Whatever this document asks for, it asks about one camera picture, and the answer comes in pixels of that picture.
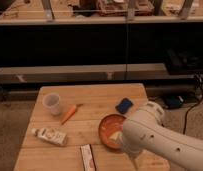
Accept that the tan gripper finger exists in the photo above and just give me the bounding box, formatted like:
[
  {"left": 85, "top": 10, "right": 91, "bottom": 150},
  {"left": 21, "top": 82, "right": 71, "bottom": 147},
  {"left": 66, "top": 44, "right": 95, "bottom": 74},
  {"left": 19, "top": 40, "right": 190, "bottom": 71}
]
[{"left": 131, "top": 158, "right": 138, "bottom": 170}]

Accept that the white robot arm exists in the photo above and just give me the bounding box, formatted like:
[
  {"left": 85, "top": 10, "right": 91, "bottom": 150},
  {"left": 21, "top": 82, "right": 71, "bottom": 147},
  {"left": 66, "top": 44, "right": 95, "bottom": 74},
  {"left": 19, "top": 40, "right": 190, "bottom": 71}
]
[{"left": 116, "top": 101, "right": 203, "bottom": 171}]

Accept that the orange plate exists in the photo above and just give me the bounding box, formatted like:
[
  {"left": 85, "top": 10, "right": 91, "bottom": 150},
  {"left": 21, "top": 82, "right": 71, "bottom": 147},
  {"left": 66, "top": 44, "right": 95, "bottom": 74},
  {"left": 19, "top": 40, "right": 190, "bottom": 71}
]
[{"left": 98, "top": 114, "right": 125, "bottom": 151}]

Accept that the white flat packet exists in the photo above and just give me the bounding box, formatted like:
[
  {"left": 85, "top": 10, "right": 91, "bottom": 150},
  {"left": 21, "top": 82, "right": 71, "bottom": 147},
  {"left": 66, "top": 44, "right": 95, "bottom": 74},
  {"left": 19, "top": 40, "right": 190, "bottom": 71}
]
[{"left": 80, "top": 144, "right": 96, "bottom": 171}]

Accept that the blue sponge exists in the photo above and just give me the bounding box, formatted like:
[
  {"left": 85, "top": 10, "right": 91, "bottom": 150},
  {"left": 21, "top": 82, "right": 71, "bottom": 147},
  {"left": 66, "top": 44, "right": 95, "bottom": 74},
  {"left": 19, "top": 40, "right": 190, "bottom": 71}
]
[{"left": 115, "top": 98, "right": 133, "bottom": 114}]

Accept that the dark power adapter box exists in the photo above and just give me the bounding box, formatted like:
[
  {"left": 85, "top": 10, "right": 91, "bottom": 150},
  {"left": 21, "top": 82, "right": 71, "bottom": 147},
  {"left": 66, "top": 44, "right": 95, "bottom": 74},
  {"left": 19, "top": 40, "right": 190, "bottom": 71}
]
[{"left": 162, "top": 94, "right": 184, "bottom": 109}]

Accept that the orange carrot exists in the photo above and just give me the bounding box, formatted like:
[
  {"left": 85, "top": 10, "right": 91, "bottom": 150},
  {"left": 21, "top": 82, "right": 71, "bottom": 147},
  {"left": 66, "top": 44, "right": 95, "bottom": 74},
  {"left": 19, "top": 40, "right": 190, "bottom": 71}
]
[{"left": 60, "top": 104, "right": 83, "bottom": 125}]

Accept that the white squeeze tube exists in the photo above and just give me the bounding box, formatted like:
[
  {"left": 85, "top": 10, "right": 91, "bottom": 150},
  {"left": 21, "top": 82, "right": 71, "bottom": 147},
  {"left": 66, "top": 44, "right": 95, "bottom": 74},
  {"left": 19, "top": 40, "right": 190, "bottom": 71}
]
[{"left": 31, "top": 128, "right": 67, "bottom": 146}]

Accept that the black floor cable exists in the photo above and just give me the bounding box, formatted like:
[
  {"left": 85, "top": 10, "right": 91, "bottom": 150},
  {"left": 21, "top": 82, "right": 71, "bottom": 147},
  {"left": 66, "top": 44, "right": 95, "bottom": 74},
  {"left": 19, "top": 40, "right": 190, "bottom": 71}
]
[{"left": 181, "top": 73, "right": 203, "bottom": 136}]

